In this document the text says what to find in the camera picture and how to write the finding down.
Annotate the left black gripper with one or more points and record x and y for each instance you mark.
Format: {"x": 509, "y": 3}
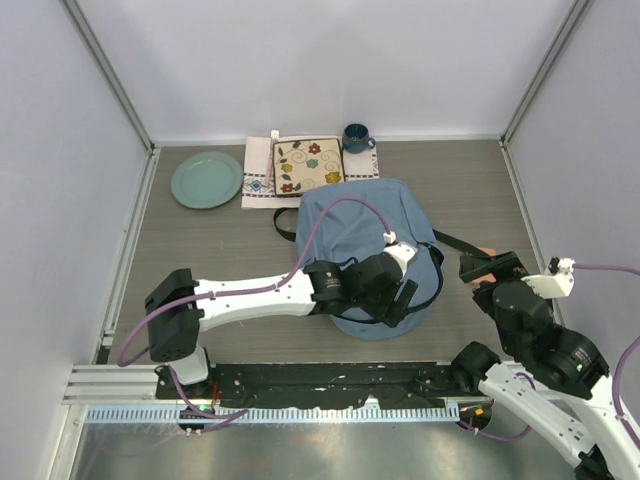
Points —
{"x": 403, "y": 295}

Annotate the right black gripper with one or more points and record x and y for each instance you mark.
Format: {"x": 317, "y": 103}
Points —
{"x": 506, "y": 263}

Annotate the blue student backpack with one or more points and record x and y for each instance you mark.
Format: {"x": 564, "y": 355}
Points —
{"x": 339, "y": 223}

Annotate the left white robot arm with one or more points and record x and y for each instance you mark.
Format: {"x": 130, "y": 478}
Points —
{"x": 377, "y": 286}

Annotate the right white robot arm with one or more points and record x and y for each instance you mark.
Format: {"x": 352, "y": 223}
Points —
{"x": 565, "y": 389}

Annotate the dark blue mug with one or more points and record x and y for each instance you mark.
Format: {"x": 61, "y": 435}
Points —
{"x": 357, "y": 139}

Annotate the square floral plate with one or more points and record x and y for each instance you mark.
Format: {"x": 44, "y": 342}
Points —
{"x": 304, "y": 164}

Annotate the white patterned placemat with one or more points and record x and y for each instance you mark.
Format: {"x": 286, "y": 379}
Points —
{"x": 257, "y": 193}

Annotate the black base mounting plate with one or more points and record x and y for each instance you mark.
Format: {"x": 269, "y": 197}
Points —
{"x": 395, "y": 385}

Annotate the white fork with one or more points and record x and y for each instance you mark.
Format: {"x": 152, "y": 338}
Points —
{"x": 269, "y": 176}

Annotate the green round plate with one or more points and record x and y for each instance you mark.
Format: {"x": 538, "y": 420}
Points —
{"x": 207, "y": 180}

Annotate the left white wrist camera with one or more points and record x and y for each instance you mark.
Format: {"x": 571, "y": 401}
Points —
{"x": 402, "y": 252}

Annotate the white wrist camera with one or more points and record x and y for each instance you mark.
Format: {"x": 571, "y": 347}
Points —
{"x": 402, "y": 252}
{"x": 557, "y": 280}

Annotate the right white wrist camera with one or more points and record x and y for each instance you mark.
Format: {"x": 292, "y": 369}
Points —
{"x": 557, "y": 280}

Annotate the slotted cable duct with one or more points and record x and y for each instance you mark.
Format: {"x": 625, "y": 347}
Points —
{"x": 174, "y": 413}

